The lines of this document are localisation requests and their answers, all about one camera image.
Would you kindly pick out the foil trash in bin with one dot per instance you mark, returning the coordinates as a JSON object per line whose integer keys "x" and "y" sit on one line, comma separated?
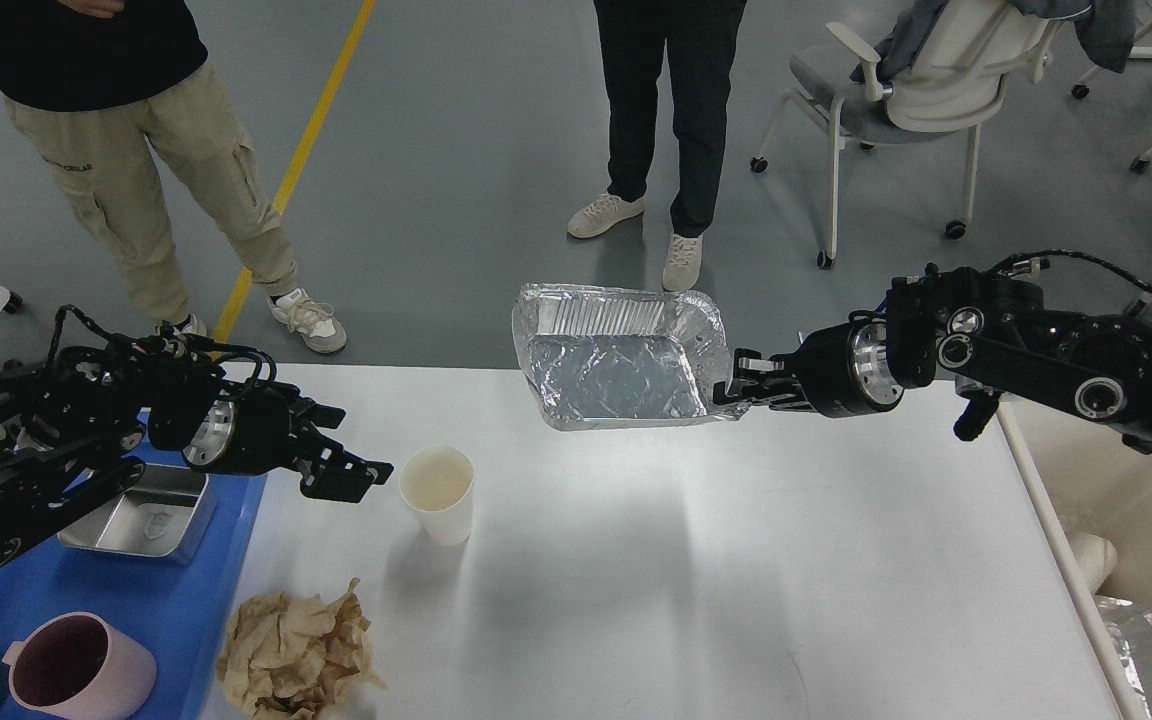
{"x": 1130, "y": 628}

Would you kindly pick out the blue plastic tray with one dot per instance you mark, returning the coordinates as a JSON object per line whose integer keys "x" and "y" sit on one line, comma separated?
{"x": 177, "y": 611}

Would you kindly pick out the person in beige trousers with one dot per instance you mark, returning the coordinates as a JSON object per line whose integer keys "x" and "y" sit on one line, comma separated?
{"x": 107, "y": 91}

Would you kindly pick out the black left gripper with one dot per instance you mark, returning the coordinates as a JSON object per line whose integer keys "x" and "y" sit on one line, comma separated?
{"x": 276, "y": 427}

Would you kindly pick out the square steel container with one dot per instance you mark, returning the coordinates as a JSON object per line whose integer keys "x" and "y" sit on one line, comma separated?
{"x": 162, "y": 518}

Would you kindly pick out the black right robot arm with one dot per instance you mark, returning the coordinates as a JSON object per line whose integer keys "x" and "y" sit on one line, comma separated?
{"x": 989, "y": 330}

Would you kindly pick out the pink mug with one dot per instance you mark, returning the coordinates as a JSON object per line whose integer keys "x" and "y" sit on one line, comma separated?
{"x": 78, "y": 666}

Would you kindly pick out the brown paper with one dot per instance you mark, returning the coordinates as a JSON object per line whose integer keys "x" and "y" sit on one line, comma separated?
{"x": 290, "y": 657}

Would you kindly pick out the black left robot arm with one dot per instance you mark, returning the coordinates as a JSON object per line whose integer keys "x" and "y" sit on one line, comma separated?
{"x": 70, "y": 425}

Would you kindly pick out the white paper cup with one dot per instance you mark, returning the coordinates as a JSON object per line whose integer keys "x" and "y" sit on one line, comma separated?
{"x": 437, "y": 485}

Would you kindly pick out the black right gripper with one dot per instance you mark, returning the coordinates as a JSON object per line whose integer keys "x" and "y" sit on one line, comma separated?
{"x": 841, "y": 371}

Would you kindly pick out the white office chair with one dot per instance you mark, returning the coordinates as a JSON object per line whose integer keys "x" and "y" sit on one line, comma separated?
{"x": 955, "y": 82}

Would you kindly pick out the aluminium foil tray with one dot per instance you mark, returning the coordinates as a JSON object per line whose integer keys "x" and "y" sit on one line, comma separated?
{"x": 610, "y": 358}

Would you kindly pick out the white tube in bin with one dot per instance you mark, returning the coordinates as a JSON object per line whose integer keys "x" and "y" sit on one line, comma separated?
{"x": 1095, "y": 557}

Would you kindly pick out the beige plastic bin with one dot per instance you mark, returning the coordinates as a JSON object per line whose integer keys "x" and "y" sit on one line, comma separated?
{"x": 1097, "y": 486}

